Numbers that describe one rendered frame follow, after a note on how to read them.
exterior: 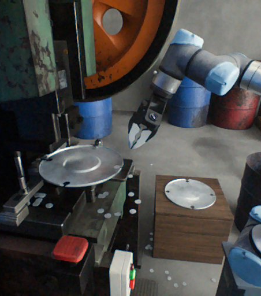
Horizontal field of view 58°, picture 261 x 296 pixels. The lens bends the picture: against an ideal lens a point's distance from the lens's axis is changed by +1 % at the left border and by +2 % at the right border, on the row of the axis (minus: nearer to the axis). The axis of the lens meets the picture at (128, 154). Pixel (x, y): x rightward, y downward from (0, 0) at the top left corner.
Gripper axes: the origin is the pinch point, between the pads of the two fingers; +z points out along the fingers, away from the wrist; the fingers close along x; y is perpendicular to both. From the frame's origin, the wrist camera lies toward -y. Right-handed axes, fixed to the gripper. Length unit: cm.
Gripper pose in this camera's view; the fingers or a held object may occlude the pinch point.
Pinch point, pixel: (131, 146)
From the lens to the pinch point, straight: 75.0
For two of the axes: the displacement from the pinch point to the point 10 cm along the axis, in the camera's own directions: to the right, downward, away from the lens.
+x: -9.0, -4.3, -0.7
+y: 1.5, -4.5, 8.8
